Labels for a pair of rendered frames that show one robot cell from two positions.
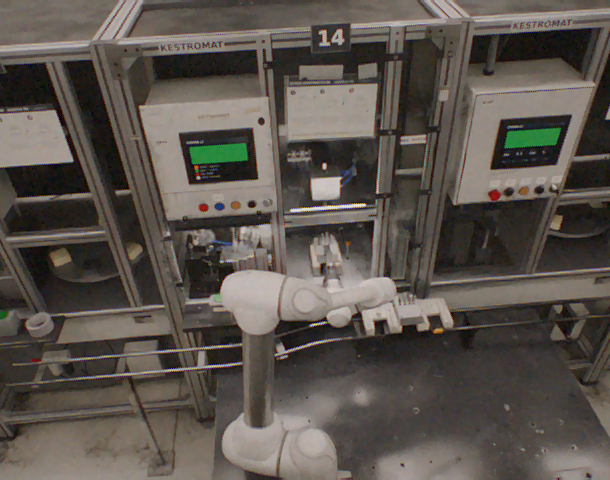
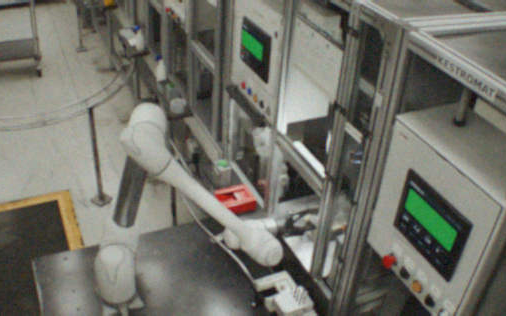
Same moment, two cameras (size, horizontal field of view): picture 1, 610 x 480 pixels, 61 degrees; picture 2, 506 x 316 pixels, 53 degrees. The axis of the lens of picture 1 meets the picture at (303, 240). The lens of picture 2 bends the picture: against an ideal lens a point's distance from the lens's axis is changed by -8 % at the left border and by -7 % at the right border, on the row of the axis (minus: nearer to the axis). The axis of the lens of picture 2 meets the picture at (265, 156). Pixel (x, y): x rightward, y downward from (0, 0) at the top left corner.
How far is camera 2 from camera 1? 1.77 m
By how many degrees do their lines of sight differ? 51
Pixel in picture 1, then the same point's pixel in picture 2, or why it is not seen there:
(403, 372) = not seen: outside the picture
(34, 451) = (164, 196)
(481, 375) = not seen: outside the picture
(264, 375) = (123, 183)
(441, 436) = not seen: outside the picture
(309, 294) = (129, 131)
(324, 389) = (206, 288)
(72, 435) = (181, 208)
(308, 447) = (106, 252)
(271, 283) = (141, 116)
